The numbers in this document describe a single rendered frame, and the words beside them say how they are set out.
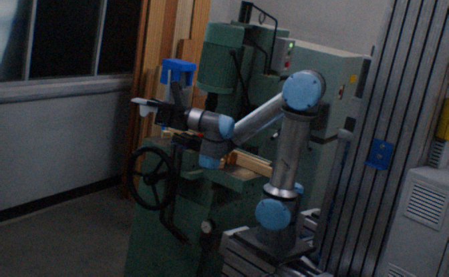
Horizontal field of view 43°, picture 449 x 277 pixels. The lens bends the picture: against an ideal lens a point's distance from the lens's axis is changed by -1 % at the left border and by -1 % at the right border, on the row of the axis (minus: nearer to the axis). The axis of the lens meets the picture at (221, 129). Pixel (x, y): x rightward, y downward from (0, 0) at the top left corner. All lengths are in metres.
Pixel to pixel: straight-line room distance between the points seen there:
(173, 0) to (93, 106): 1.00
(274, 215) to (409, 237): 0.43
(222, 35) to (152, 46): 1.66
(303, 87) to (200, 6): 2.92
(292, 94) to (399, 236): 0.58
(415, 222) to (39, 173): 2.61
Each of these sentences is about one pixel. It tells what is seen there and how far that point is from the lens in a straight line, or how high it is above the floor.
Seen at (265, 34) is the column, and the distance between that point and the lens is 2.74.
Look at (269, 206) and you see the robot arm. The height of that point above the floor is 1.02.
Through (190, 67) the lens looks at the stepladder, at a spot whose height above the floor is 1.14.
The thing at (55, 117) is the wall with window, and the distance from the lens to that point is 3.84.
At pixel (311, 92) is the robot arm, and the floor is 1.41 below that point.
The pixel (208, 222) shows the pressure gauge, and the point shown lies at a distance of 2.51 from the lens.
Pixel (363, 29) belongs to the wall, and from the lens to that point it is 4.85.
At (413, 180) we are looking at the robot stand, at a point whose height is 1.20.
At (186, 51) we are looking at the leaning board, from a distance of 4.45.
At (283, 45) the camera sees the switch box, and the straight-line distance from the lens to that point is 2.79.
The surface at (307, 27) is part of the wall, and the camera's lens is 5.00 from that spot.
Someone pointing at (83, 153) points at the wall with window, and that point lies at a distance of 4.15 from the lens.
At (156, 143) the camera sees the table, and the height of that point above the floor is 0.90.
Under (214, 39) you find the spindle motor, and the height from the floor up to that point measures 1.43.
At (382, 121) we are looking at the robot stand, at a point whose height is 1.34.
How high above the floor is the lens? 1.68
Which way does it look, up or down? 14 degrees down
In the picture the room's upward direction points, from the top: 11 degrees clockwise
